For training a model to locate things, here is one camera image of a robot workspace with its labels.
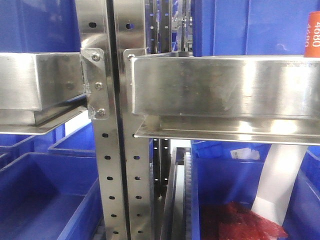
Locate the steel mounting bracket with screws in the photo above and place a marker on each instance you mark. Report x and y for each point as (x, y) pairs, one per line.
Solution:
(95, 82)

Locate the rear left blue bin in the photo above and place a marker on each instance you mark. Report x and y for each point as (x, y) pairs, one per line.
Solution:
(80, 143)

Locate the white label on bin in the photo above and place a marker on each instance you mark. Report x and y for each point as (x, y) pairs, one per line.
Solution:
(245, 154)

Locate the perforated steel upright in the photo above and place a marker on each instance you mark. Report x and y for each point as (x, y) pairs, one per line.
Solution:
(129, 16)
(94, 29)

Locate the red plastic bag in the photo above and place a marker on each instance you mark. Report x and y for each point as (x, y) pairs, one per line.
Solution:
(233, 221)

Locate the right perforated steel upright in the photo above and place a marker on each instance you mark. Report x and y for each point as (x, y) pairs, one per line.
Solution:
(129, 16)

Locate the left perforated steel upright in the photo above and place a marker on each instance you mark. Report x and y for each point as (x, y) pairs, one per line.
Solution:
(94, 29)

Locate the lower left blue bin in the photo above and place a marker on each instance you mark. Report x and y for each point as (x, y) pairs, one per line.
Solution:
(50, 197)

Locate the steel shelf tray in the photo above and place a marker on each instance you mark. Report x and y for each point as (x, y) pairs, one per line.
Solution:
(39, 91)
(250, 98)

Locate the blue bin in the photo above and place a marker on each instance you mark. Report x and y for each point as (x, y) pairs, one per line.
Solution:
(80, 143)
(250, 27)
(217, 178)
(50, 197)
(38, 26)
(302, 220)

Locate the right steel shelf tray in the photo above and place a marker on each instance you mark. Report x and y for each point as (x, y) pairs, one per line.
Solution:
(250, 98)

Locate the upper left blue bin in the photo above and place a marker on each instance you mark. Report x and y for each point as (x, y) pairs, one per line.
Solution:
(38, 26)

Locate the left steel shelf tray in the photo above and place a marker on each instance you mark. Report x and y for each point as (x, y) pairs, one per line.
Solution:
(39, 91)

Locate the lower right blue bin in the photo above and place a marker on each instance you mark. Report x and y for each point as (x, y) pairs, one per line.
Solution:
(217, 178)

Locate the far right blue bin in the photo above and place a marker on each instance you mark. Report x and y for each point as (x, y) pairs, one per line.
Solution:
(302, 220)

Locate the upper right blue bin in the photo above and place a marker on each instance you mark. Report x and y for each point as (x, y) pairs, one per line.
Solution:
(250, 27)

